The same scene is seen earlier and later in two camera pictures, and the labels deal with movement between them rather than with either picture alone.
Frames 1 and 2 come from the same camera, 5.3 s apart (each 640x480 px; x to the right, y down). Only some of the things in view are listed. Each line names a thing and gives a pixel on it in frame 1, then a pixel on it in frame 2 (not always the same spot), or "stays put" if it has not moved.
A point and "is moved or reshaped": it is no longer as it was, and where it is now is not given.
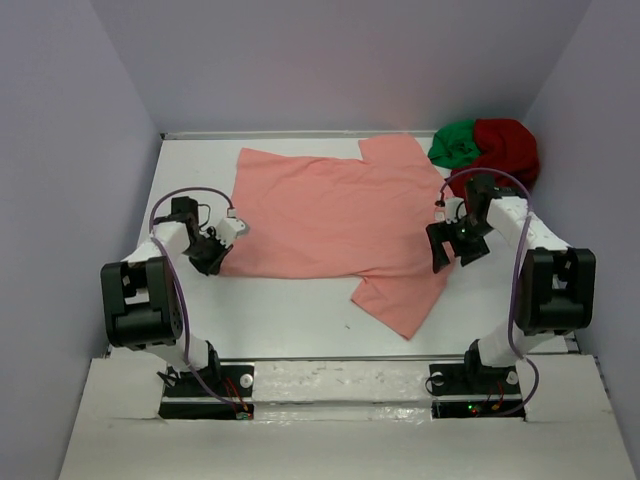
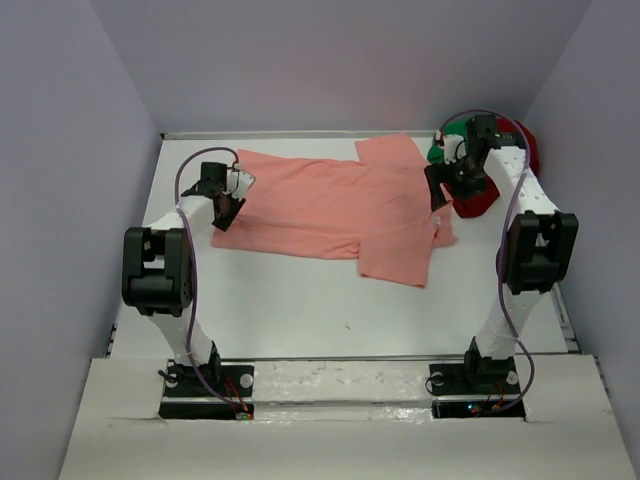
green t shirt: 453,145 stays put
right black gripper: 442,232 -> 433,175
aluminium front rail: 340,358 stays put
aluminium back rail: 284,135 stays put
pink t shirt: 367,219 is moved or reshaped
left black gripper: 212,266 -> 235,206
